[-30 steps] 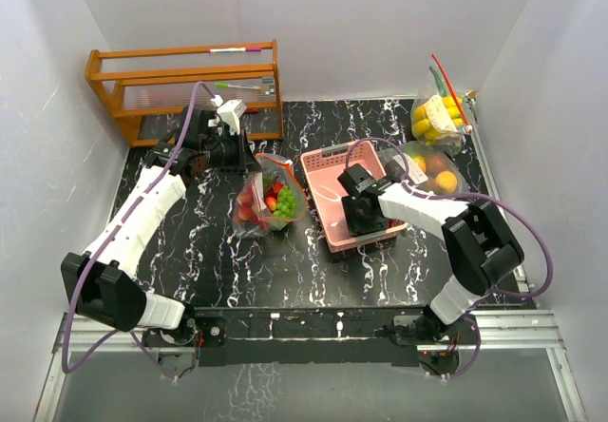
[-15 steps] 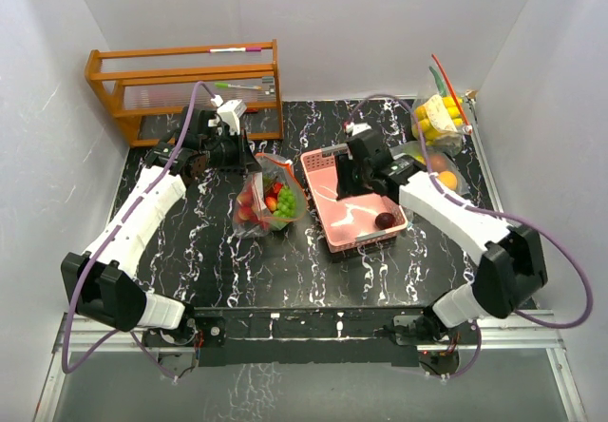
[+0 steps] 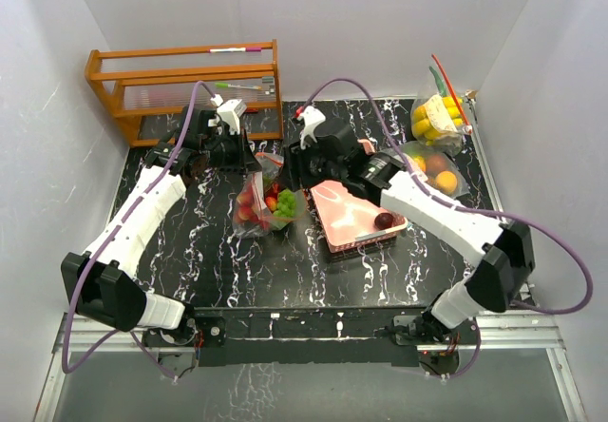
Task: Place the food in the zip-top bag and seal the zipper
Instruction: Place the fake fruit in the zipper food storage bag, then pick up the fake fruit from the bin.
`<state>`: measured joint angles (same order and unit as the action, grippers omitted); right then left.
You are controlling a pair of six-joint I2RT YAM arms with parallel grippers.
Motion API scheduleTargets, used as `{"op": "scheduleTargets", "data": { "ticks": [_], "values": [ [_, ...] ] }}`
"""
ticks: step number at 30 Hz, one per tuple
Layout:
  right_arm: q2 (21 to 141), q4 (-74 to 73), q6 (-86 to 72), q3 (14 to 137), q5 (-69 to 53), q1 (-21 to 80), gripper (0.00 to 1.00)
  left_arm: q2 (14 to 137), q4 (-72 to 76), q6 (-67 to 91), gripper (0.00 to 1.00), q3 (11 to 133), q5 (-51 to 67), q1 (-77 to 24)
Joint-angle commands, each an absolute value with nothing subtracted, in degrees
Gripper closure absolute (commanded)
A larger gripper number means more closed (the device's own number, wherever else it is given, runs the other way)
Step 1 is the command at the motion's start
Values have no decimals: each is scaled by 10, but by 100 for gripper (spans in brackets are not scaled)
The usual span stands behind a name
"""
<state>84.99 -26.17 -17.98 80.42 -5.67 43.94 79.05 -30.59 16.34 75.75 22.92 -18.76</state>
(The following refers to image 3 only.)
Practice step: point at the yellow banana bunch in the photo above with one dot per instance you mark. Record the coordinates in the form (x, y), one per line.
(438, 121)

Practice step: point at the wooden shelf rack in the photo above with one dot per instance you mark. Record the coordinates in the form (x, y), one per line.
(133, 85)

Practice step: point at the green grape bunch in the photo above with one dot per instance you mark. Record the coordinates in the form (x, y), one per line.
(285, 204)

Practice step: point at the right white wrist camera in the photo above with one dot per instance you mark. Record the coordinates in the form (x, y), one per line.
(311, 118)

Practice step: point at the blue zipper clear bag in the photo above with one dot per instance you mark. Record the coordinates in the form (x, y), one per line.
(416, 153)

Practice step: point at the red apple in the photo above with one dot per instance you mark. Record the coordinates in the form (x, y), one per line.
(436, 163)

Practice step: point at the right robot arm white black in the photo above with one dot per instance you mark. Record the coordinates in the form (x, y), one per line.
(500, 252)

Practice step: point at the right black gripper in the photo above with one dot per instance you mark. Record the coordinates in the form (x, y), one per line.
(294, 173)

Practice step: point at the pink plastic basket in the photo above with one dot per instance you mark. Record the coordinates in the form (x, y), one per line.
(347, 221)

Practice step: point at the yellow orange fruit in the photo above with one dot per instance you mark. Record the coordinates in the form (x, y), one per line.
(447, 182)

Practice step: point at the green chili pepper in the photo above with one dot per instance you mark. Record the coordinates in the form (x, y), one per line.
(439, 82)

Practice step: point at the strawberry bunch with leaves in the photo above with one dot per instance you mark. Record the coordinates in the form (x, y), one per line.
(248, 212)

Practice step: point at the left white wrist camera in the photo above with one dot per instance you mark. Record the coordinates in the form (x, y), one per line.
(228, 113)

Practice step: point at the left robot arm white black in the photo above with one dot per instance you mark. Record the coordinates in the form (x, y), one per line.
(101, 282)

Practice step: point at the pink white marker pen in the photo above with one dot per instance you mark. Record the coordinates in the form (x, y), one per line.
(235, 50)

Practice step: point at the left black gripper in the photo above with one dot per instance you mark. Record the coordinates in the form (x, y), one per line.
(245, 160)

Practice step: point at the dark red plum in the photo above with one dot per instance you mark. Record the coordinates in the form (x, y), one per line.
(384, 221)

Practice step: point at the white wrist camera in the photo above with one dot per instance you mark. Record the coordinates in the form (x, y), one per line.
(228, 113)
(311, 118)

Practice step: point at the grey staples block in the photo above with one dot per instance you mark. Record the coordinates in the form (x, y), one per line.
(268, 81)

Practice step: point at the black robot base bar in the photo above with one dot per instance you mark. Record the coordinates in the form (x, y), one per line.
(333, 335)

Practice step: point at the red zipper clear bag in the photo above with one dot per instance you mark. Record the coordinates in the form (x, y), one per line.
(262, 182)
(427, 89)

